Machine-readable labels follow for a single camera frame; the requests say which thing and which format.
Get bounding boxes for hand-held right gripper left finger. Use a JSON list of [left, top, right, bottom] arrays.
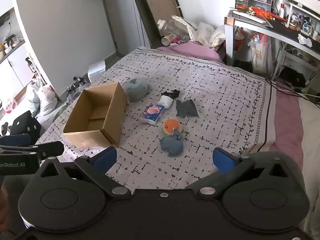
[[34, 146, 132, 201]]

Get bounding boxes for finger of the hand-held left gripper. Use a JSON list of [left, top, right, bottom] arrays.
[[0, 141, 65, 161], [0, 134, 32, 146]]

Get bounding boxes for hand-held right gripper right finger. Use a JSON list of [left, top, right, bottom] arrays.
[[197, 147, 292, 197]]

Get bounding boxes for brown cardboard box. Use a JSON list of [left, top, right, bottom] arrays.
[[62, 82, 128, 149]]

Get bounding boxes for black dotted sock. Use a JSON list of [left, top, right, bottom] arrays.
[[161, 89, 181, 99]]

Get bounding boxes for black perforated plastic seat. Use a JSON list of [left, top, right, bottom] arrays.
[[10, 111, 42, 141]]

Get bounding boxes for white plastic bags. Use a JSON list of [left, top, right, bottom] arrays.
[[26, 79, 59, 117]]

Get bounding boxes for orange round plush toy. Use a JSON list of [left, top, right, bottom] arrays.
[[162, 118, 182, 136]]

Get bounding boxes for dark grey folded cloth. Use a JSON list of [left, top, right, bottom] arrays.
[[175, 98, 200, 118]]

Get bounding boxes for blue printed tissue pack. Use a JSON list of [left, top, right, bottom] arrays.
[[139, 103, 165, 125]]

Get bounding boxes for person's grey trousers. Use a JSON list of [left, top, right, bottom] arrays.
[[1, 151, 308, 221]]

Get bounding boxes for white cabinet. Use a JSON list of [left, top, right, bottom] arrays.
[[0, 7, 34, 122]]

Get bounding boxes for grey-blue bundled towel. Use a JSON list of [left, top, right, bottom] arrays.
[[124, 77, 152, 103]]

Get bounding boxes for white rolled sock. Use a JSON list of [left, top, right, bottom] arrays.
[[157, 95, 174, 109]]

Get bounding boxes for white storage box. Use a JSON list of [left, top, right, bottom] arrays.
[[87, 60, 107, 82]]

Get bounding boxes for white duvet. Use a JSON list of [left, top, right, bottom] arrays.
[[297, 96, 320, 188]]

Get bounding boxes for shopping bags under desk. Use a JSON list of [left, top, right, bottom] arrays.
[[249, 32, 275, 75]]

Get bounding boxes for pile of clear plastic bags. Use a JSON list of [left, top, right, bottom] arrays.
[[172, 15, 226, 50]]

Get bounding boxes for white desk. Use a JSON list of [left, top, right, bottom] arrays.
[[223, 9, 320, 81]]

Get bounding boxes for grey door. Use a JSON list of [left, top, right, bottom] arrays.
[[99, 0, 151, 57]]

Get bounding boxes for clear plastic water bottle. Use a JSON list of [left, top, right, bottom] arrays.
[[157, 18, 191, 37]]

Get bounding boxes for crumpled white tissue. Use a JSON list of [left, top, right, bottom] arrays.
[[297, 33, 314, 47]]

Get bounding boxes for flat white keyboard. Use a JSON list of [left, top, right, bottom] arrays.
[[231, 10, 268, 24]]

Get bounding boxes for black desk mat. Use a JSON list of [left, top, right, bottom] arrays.
[[264, 17, 320, 48]]

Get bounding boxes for red printed packet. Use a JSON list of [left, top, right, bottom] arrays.
[[236, 5, 288, 22]]

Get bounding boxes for large flat cardboard tray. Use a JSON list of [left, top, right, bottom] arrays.
[[132, 0, 185, 49]]

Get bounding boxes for blue-grey cloth with string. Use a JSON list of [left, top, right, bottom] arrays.
[[160, 128, 185, 158]]

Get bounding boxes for black camera tripod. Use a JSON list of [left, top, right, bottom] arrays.
[[66, 76, 87, 98]]

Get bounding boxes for black cables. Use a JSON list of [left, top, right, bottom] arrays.
[[264, 78, 320, 103]]

